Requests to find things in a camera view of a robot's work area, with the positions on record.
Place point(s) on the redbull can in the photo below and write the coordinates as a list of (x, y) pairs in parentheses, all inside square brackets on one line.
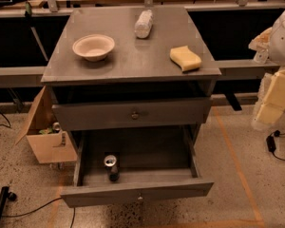
[(111, 166)]

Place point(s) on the yellow sponge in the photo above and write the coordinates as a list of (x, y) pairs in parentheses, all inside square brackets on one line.
[(185, 58)]

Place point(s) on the black power adapter with cable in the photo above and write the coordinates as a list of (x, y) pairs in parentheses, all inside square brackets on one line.
[(271, 144)]

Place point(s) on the cardboard box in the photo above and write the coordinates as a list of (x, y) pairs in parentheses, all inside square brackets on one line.
[(47, 139)]

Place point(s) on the clear plastic water bottle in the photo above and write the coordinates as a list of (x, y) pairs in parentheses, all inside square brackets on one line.
[(144, 24)]

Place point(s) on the black stand base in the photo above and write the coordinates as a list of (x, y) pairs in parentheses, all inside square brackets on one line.
[(5, 195)]

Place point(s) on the grey closed top drawer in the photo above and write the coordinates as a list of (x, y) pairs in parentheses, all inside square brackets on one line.
[(132, 114)]

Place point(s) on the grey wooden drawer cabinet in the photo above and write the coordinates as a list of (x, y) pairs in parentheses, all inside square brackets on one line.
[(136, 69)]

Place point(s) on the grey open middle drawer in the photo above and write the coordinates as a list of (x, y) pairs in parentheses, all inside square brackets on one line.
[(155, 163)]

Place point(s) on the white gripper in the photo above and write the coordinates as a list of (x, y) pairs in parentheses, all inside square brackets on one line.
[(283, 42)]

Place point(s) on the white paper bowl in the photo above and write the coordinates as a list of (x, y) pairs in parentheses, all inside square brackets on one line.
[(94, 47)]

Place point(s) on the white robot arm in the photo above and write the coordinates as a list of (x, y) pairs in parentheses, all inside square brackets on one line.
[(269, 45)]

